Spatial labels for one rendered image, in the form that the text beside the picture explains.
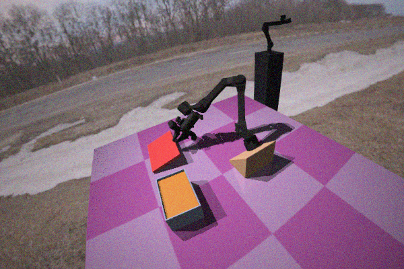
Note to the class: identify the red lid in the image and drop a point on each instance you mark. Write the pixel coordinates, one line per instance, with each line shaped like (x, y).
(162, 152)

